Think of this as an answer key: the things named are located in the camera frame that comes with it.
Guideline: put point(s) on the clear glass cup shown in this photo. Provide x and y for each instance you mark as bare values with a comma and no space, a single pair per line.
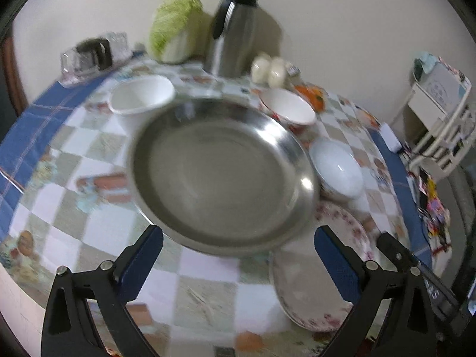
119,44
70,63

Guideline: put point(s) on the pink floral plate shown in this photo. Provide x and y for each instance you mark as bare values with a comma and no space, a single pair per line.
305,279

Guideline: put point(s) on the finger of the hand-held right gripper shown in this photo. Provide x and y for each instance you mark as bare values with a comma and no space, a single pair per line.
394,247

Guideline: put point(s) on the white rectangular box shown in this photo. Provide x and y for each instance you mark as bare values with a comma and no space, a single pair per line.
390,137

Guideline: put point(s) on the bag of white steamed buns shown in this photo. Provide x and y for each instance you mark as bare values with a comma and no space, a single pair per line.
267,70

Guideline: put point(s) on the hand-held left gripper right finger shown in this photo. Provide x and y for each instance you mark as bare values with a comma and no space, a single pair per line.
334,264

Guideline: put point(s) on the checkered printed tablecloth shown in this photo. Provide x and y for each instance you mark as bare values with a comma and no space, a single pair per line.
111,148

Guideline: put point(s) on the napa cabbage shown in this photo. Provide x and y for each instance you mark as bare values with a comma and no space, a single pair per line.
171,29

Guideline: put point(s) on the red patterned white bowl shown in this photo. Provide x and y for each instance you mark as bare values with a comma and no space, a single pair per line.
286,108

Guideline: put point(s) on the colourful printed bag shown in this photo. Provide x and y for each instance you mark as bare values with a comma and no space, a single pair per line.
435,208

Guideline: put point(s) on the large stainless steel plate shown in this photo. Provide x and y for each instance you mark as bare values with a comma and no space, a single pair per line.
223,174

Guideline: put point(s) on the clear floral cup tray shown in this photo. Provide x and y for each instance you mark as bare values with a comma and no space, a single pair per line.
85,76

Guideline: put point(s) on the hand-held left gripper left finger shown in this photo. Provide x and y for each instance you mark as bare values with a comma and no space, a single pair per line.
143,264

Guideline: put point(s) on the small white round bowl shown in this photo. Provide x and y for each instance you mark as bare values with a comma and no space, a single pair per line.
334,167

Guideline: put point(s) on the brown wooden frame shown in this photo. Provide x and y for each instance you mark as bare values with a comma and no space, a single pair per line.
13,78

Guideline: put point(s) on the white square bowl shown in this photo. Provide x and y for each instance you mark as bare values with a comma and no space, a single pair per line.
141,95

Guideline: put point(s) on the stainless steel thermos jug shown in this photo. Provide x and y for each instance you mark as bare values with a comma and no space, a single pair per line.
230,44

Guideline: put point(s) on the white and blue carton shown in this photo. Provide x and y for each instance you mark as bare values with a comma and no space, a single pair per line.
442,85

